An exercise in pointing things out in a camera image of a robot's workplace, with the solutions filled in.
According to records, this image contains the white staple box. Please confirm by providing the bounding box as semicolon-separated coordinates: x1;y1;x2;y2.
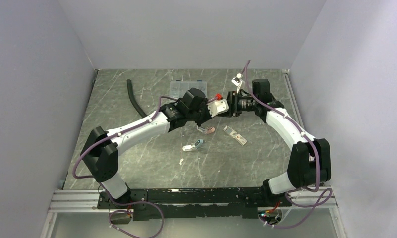
223;125;247;146

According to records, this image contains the blue mini stapler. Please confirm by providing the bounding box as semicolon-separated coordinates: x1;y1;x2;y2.
182;139;204;152

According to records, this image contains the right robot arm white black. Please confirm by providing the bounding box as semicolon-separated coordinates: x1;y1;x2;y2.
227;76;331;206

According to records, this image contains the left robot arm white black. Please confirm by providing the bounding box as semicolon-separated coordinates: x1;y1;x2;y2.
72;88;223;208

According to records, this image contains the pink mini stapler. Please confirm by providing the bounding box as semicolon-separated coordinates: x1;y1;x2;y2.
196;126;215;135

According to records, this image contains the clear plastic organizer box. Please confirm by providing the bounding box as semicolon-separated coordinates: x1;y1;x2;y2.
169;80;208;98

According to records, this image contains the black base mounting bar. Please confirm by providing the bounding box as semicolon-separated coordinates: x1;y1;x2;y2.
97;187;291;221

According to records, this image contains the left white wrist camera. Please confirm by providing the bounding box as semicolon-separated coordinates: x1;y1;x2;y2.
207;94;229;118

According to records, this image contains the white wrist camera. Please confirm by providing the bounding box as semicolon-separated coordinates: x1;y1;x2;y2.
207;94;229;118
231;73;244;94

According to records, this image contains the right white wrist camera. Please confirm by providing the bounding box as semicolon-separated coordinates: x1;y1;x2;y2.
231;73;244;94

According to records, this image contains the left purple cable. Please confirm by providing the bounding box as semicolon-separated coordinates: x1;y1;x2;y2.
72;96;167;238

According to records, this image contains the black rubber hose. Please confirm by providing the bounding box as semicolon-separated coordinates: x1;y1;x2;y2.
126;79;148;118

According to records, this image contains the aluminium frame rail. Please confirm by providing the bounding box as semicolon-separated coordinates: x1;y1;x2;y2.
48;187;338;213

